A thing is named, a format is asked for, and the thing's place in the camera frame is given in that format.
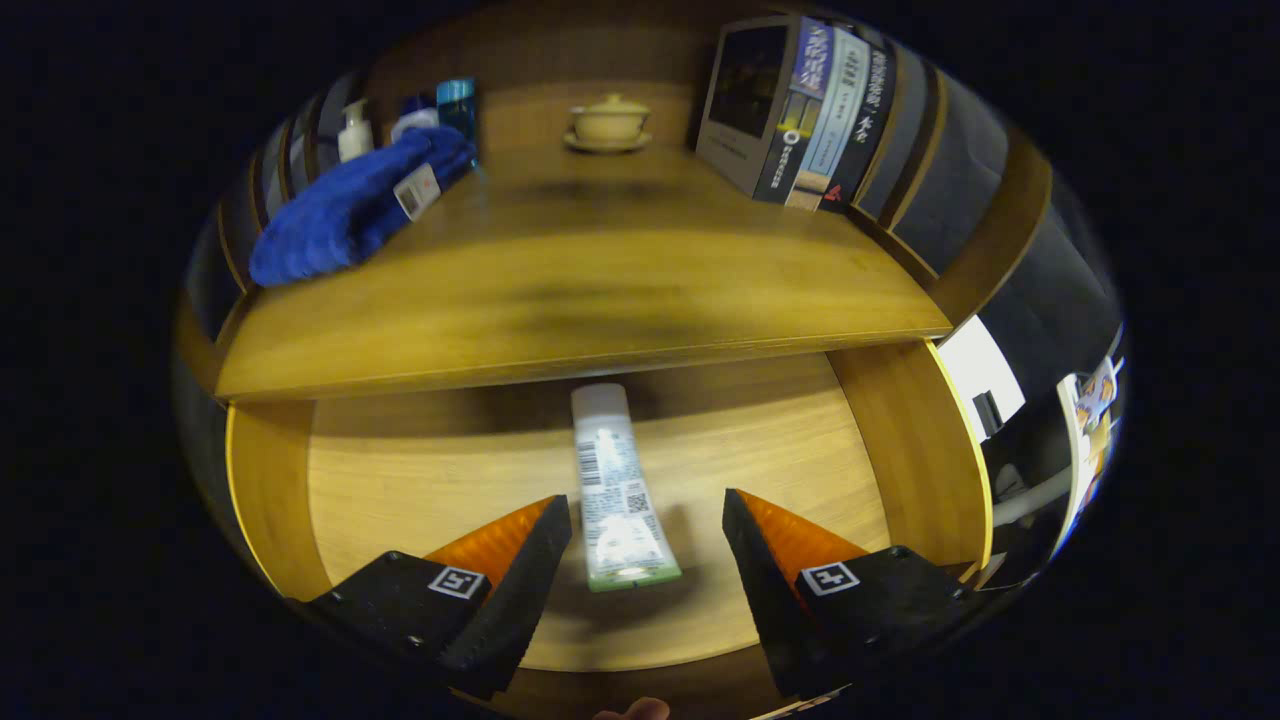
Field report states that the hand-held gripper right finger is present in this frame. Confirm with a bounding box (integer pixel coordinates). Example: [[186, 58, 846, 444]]
[[722, 488, 978, 701]]

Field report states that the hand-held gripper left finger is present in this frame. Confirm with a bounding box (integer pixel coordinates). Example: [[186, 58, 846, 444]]
[[300, 493, 573, 701]]

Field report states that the wooden drawer with black knob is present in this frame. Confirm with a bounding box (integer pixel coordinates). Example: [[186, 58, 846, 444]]
[[225, 338, 996, 716]]

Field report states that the white squeeze tube green end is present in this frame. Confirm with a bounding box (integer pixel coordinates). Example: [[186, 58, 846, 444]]
[[570, 383, 683, 593]]

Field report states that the wooden countertop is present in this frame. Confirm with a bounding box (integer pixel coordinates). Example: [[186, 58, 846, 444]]
[[215, 150, 953, 403]]

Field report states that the wooden cabinet with hutch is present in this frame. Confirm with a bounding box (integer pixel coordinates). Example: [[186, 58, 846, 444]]
[[175, 0, 1056, 716]]

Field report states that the white box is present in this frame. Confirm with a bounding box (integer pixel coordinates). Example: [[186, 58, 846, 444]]
[[938, 315, 1026, 441]]

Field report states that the folded blue towel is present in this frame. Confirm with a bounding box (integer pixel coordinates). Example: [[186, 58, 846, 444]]
[[248, 127, 479, 289]]

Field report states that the black backdrop cloth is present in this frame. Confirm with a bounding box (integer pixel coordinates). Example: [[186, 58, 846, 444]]
[[185, 60, 1126, 561]]

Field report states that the light grey book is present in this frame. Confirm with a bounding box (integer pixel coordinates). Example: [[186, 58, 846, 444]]
[[785, 28, 871, 211]]

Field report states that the beige lidded teacup with saucer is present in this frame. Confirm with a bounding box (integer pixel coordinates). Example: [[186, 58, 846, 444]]
[[563, 94, 654, 154]]

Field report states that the black book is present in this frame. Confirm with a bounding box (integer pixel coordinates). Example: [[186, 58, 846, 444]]
[[820, 45, 898, 213]]

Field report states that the white pump bottle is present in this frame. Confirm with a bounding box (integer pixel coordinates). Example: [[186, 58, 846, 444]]
[[337, 98, 375, 164]]

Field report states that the white bottle dark blue cap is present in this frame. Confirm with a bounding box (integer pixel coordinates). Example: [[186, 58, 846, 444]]
[[390, 95, 441, 143]]

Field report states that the teal blue bottle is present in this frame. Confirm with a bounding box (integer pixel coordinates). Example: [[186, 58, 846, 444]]
[[437, 78, 481, 166]]

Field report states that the dark blue book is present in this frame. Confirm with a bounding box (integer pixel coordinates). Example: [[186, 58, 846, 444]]
[[695, 15, 836, 206]]

